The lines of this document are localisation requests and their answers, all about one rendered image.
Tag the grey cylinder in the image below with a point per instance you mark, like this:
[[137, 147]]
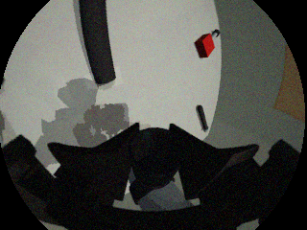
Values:
[[165, 199]]

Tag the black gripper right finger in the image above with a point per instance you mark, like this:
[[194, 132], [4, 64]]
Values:
[[203, 163]]

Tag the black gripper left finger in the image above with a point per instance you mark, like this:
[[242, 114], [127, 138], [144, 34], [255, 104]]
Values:
[[109, 163]]

